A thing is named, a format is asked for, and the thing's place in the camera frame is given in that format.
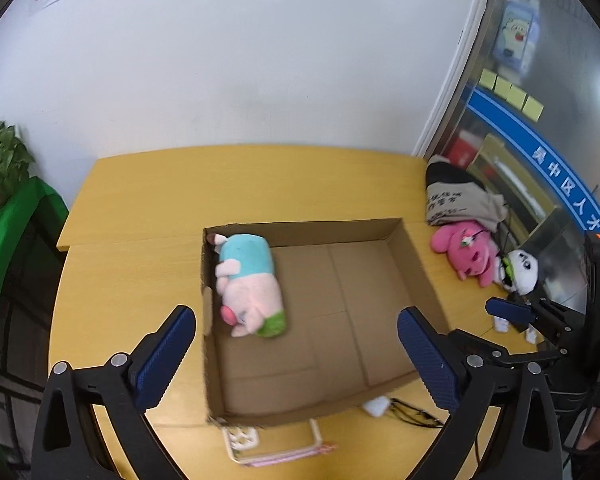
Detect cartoon window poster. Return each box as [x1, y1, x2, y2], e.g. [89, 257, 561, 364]
[490, 0, 541, 77]

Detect beige black cloth bag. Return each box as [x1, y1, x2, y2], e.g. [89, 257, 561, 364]
[425, 155, 507, 233]

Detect green potted plant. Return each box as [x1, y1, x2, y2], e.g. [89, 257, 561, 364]
[0, 116, 35, 218]

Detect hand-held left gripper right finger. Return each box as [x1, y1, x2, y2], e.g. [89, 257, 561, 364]
[397, 306, 563, 480]

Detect blue window band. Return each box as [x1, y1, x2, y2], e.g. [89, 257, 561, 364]
[467, 87, 600, 241]

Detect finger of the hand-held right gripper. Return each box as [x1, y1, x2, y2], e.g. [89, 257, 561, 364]
[486, 297, 576, 347]
[450, 327, 571, 367]

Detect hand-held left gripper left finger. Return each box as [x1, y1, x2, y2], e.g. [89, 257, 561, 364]
[30, 304, 197, 480]

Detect black glasses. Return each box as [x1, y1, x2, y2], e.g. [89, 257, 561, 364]
[389, 397, 446, 428]

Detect cardboard box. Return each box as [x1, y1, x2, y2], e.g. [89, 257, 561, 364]
[201, 218, 453, 428]

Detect white panda plush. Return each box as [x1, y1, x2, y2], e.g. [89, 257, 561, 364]
[497, 250, 540, 295]

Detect white charger plug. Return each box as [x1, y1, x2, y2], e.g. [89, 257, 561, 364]
[364, 396, 392, 418]

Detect pink blue pig plush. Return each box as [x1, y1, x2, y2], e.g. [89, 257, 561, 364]
[209, 233, 288, 338]

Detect pink rabbit plush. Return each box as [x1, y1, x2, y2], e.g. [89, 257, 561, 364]
[430, 220, 502, 287]

